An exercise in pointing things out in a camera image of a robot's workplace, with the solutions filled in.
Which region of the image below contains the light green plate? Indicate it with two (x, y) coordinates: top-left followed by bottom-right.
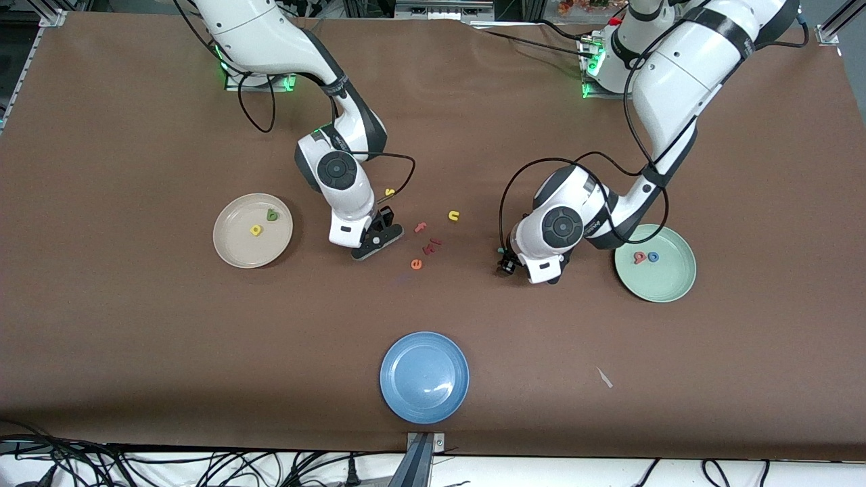
(614, 224), (697, 303)

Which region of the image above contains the beige brown plate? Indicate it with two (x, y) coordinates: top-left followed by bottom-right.
(213, 193), (294, 269)

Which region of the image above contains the grey metal equipment box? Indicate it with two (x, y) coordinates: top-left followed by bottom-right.
(394, 0), (495, 22)

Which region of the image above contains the black base cable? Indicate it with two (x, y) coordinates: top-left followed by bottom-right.
(291, 0), (323, 38)
(474, 24), (588, 58)
(537, 19), (596, 43)

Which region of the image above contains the aluminium frame profile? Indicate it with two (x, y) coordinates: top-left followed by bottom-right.
(815, 0), (866, 47)
(0, 8), (68, 129)

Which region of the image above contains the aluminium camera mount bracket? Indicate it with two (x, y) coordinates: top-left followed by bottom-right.
(405, 432), (446, 487)

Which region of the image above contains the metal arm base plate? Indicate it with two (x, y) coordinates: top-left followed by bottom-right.
(580, 37), (630, 99)
(225, 68), (299, 92)

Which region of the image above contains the brown table cover sheet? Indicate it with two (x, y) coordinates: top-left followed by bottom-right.
(0, 12), (866, 462)

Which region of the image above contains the blue plate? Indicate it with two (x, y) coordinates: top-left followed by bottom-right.
(380, 331), (470, 425)

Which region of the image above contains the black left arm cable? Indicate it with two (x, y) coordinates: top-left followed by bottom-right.
(499, 0), (809, 258)

